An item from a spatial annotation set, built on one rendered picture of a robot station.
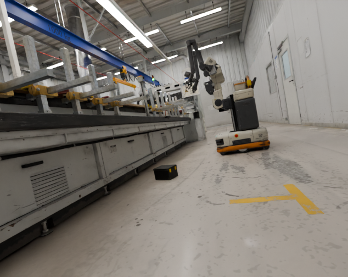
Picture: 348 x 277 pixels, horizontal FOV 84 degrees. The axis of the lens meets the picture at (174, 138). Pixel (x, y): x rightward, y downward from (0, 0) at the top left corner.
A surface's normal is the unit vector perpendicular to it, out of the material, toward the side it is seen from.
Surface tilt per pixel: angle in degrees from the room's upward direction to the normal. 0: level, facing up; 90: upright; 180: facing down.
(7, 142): 90
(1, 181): 92
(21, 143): 90
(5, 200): 89
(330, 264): 0
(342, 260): 0
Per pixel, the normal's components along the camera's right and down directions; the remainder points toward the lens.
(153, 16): -0.26, 0.10
